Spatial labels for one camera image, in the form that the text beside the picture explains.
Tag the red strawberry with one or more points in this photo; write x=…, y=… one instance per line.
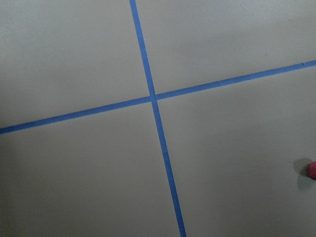
x=311, y=170

